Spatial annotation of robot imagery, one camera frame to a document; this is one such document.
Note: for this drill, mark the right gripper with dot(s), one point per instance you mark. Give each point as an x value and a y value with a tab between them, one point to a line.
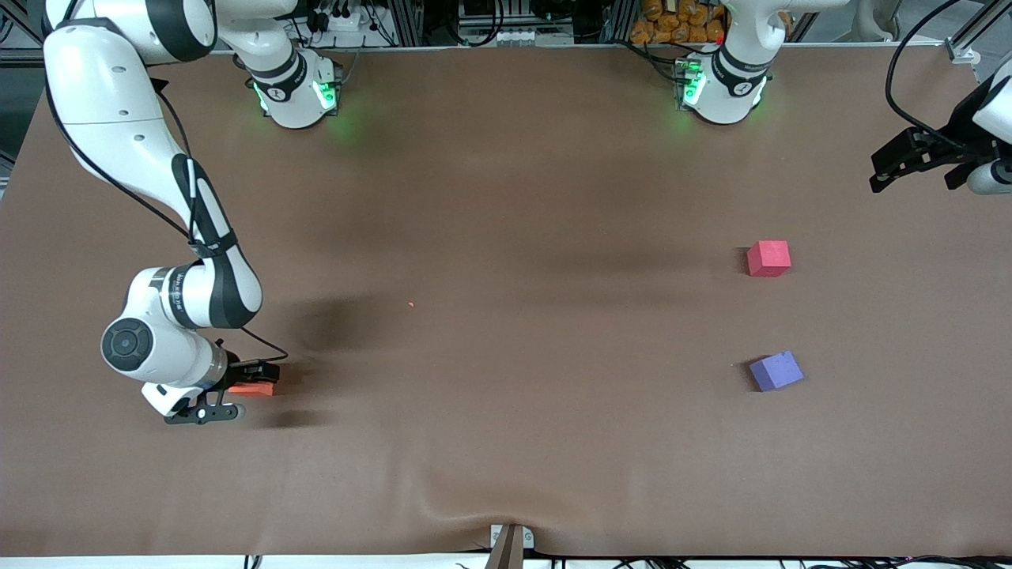
236	369

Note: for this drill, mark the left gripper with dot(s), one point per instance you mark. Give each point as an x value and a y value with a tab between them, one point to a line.
954	134

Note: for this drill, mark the orange foam block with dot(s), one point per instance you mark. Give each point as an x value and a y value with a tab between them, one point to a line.
253	389

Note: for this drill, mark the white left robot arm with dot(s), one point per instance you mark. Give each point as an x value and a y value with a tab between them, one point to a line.
727	87

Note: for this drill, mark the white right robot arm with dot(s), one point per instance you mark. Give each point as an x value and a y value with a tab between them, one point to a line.
103	95

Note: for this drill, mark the red foam block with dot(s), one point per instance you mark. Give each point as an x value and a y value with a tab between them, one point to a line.
768	258

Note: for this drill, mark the purple foam block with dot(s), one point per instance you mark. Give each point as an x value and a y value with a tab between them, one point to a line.
776	371

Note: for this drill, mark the table cover cloth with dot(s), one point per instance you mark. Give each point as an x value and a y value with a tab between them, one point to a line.
506	411

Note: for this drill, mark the bag of orange snacks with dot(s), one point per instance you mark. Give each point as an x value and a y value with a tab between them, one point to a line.
680	20

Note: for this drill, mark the white power strip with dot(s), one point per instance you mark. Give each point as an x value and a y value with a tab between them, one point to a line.
340	20

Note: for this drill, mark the white terminal block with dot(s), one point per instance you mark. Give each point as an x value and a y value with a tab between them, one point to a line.
514	35

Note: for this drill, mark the aluminium frame profile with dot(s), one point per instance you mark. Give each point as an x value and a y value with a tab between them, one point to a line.
976	39
20	24

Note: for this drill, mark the grey metal clamp bracket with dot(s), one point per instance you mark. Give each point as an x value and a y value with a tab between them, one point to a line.
510	545

